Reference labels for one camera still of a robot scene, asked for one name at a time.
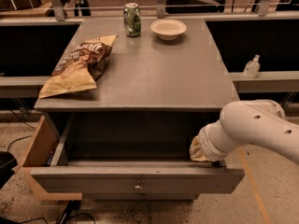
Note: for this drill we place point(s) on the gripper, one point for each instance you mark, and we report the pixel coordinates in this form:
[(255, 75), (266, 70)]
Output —
[(205, 143)]

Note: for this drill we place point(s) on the grey top drawer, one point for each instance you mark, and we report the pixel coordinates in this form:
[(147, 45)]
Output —
[(133, 152)]

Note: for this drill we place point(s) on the grey drawer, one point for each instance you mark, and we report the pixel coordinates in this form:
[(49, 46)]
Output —
[(133, 152), (142, 196)]

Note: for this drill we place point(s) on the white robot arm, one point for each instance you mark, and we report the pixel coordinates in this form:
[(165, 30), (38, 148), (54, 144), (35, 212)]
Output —
[(260, 123)]

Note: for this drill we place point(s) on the grey drawer cabinet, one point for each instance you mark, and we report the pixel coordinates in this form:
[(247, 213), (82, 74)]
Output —
[(145, 74)]

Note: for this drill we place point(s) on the grey bottom drawer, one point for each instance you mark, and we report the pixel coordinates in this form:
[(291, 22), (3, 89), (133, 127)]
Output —
[(142, 196)]

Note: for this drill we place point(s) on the clear sanitizer bottle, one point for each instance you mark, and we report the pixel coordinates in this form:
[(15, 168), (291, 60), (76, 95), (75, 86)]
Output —
[(252, 67)]

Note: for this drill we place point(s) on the white paper bowl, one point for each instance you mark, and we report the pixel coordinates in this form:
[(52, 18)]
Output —
[(168, 30)]

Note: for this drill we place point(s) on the brown yellow chip bag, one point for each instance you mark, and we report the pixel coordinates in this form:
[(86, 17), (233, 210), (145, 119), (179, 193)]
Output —
[(80, 70)]

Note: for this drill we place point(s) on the green soda can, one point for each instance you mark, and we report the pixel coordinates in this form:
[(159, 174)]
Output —
[(132, 19)]

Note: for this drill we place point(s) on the light wooden side box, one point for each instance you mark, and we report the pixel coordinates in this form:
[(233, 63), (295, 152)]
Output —
[(42, 143)]

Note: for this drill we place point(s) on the black object at left edge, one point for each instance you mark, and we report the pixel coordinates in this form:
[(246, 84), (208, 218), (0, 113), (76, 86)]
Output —
[(7, 163)]

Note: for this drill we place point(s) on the grey shelf rail right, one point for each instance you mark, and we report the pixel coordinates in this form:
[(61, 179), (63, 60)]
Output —
[(281, 81)]

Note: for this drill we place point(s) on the grey shelf rail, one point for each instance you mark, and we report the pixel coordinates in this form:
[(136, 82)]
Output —
[(281, 81), (21, 87)]

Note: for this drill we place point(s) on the grey shelf rail left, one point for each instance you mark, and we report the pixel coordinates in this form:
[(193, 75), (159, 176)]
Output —
[(21, 87)]

